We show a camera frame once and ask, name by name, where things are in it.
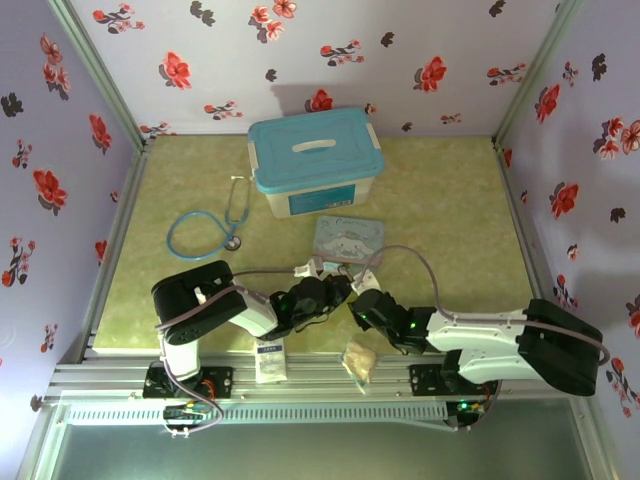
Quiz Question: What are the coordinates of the white slotted cable duct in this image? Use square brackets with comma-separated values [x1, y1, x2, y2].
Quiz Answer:
[64, 402, 447, 427]

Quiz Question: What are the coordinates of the aluminium front rail frame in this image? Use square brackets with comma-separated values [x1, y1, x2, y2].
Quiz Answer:
[43, 349, 597, 404]

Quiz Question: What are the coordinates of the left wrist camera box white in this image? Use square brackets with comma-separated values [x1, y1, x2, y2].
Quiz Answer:
[292, 259, 324, 279]

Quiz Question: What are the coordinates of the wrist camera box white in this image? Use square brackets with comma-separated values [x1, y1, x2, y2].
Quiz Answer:
[292, 259, 324, 279]
[351, 269, 382, 295]

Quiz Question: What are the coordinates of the aluminium side rail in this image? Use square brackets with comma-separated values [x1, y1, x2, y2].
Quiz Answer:
[492, 139, 584, 359]
[58, 142, 155, 364]

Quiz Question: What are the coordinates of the blue stethoscope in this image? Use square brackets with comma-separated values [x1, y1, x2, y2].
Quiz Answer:
[166, 174, 252, 263]

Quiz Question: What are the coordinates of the clear bag of cotton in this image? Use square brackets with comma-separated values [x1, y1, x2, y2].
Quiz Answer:
[340, 339, 378, 396]

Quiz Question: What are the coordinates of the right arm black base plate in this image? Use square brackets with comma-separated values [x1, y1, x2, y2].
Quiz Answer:
[408, 363, 501, 397]

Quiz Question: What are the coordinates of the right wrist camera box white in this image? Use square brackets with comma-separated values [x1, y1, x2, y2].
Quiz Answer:
[351, 269, 382, 295]

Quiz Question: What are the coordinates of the blue lidded storage box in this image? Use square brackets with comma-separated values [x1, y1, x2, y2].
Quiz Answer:
[247, 105, 386, 220]

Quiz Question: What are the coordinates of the cartoon dog tin box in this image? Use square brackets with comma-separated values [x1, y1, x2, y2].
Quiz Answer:
[310, 215, 387, 279]

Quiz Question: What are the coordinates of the aluminium corner post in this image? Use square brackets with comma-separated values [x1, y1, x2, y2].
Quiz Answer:
[45, 0, 152, 147]
[491, 0, 590, 146]

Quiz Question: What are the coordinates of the white sealed packet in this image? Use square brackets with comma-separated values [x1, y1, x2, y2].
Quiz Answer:
[253, 335, 291, 385]

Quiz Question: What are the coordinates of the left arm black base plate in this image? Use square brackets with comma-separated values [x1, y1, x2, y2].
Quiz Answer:
[142, 364, 235, 399]

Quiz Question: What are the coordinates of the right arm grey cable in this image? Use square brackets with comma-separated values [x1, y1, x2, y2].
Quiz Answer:
[367, 244, 611, 434]

